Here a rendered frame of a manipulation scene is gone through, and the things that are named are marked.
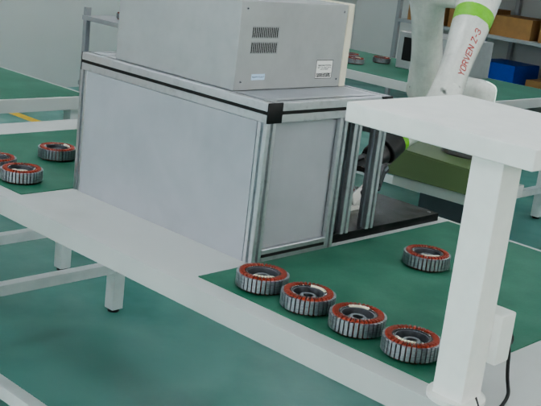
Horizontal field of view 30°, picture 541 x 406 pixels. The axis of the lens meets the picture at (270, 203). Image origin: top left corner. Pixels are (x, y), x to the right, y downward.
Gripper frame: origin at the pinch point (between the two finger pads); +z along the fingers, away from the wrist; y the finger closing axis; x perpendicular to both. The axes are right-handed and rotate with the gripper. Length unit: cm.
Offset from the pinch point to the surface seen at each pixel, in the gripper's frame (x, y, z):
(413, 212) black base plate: -10.2, -16.1, -11.3
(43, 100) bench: -10, 157, -6
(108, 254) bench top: 31, 2, 69
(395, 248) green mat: 1.5, -30.7, 13.0
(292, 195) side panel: 28.7, -20.6, 31.4
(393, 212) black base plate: -7.3, -13.5, -6.3
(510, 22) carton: -294, 312, -531
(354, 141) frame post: 28.2, -20.4, 8.1
